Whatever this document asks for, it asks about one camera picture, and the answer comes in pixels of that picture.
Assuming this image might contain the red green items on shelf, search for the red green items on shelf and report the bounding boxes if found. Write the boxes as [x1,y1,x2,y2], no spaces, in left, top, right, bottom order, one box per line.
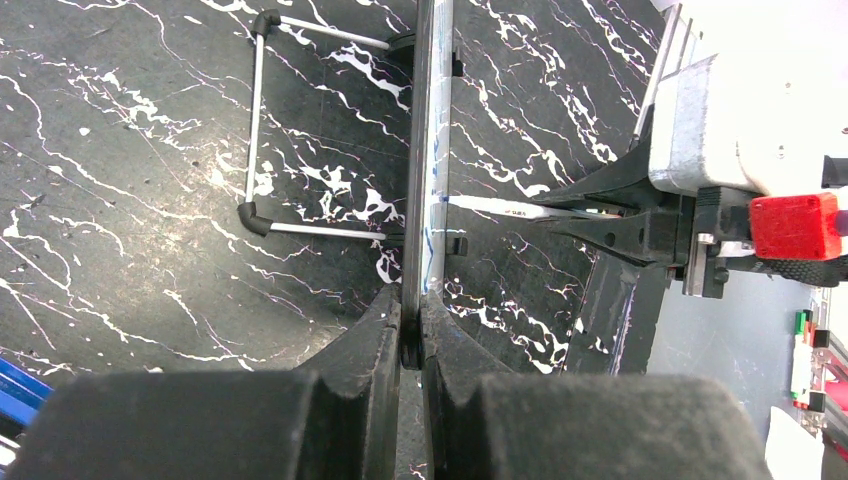
[789,309,847,438]

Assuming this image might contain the small black-framed whiteboard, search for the small black-framed whiteboard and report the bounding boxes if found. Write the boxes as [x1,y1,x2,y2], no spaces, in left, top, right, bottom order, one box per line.
[237,1,467,370]

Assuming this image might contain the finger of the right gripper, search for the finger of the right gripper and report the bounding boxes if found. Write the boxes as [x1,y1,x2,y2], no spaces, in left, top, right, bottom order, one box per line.
[530,105,674,212]
[541,210,689,268]

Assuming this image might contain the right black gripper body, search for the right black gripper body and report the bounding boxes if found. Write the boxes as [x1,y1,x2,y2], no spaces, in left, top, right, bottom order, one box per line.
[682,187,847,299]

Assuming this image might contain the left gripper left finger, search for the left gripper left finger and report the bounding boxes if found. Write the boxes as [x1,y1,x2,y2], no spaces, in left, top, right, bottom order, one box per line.
[7,285,401,479]

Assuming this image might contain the white whiteboard marker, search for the white whiteboard marker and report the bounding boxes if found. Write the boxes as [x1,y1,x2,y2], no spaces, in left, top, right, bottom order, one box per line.
[442,195,619,220]

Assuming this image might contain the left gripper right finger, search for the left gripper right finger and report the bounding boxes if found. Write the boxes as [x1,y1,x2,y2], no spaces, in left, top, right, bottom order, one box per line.
[420,296,770,479]

